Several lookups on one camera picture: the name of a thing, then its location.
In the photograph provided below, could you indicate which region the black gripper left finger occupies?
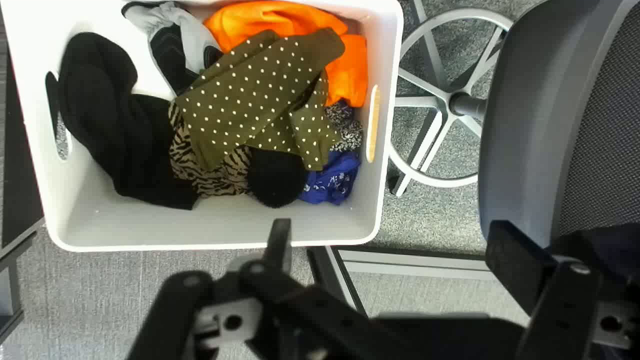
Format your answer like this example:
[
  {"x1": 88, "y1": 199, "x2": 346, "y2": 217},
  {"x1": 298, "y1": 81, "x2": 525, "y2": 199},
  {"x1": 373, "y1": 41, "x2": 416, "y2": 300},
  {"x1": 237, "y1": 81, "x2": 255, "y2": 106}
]
[{"x1": 126, "y1": 217, "x2": 401, "y2": 360}]

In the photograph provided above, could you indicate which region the blue patterned cloth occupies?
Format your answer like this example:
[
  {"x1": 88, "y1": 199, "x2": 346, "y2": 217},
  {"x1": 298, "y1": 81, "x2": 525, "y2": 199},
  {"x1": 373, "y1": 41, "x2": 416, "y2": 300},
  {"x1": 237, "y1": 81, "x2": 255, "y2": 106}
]
[{"x1": 298, "y1": 149, "x2": 363, "y2": 208}]

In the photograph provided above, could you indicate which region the orange cloth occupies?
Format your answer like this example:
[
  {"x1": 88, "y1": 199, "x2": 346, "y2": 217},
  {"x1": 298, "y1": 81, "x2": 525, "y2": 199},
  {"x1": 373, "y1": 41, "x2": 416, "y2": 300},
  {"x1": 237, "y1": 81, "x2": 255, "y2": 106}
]
[{"x1": 202, "y1": 0, "x2": 369, "y2": 109}]

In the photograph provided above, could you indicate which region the olive polka dot cloth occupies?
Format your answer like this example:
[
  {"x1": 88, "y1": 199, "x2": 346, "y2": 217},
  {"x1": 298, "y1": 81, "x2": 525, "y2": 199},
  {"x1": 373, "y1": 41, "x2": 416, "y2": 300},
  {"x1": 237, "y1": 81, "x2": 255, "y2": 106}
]
[{"x1": 165, "y1": 27, "x2": 348, "y2": 171}]

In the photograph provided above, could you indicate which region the black shirt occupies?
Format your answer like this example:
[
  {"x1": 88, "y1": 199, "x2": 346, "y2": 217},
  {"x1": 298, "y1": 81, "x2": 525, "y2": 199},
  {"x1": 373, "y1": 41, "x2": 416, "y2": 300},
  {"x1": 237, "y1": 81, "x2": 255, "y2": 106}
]
[{"x1": 58, "y1": 29, "x2": 200, "y2": 211}]

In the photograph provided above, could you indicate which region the grey mesh office chair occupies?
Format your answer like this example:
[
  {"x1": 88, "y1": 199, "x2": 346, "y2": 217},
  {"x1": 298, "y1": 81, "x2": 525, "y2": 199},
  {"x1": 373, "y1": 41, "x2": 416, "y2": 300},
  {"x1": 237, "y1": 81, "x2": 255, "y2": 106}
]
[{"x1": 478, "y1": 0, "x2": 640, "y2": 267}]

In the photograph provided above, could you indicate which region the chair foot ring base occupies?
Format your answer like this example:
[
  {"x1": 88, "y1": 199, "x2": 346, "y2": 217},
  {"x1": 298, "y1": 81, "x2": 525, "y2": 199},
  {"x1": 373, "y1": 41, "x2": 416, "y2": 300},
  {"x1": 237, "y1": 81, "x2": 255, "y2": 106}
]
[{"x1": 383, "y1": 6, "x2": 515, "y2": 199}]

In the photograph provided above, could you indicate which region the small black cloth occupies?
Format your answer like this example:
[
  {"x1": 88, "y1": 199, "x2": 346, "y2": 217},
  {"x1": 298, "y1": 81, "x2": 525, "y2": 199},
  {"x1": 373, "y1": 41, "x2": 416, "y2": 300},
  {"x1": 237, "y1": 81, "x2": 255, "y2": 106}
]
[{"x1": 246, "y1": 145, "x2": 310, "y2": 210}]

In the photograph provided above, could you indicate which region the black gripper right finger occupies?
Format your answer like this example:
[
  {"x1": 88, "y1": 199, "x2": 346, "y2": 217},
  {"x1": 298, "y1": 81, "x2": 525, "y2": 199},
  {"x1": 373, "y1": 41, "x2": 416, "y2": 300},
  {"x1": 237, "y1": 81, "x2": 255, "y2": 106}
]
[{"x1": 483, "y1": 217, "x2": 640, "y2": 360}]

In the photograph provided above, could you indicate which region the zebra pattern cloth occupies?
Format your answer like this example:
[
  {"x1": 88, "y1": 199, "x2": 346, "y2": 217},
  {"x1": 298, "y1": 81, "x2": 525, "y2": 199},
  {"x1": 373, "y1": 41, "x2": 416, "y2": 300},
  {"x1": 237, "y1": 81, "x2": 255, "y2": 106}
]
[{"x1": 165, "y1": 126, "x2": 255, "y2": 199}]

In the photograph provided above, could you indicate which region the white plastic storage bin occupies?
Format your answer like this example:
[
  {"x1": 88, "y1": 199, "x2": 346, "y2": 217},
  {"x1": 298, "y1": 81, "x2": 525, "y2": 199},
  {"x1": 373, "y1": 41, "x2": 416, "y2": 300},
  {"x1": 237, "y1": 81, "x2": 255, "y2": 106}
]
[{"x1": 1, "y1": 0, "x2": 406, "y2": 253}]

